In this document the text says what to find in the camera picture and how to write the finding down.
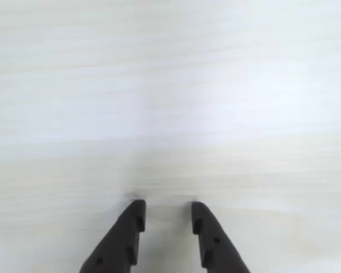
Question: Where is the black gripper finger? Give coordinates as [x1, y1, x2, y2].
[78, 199, 147, 273]
[190, 201, 251, 273]

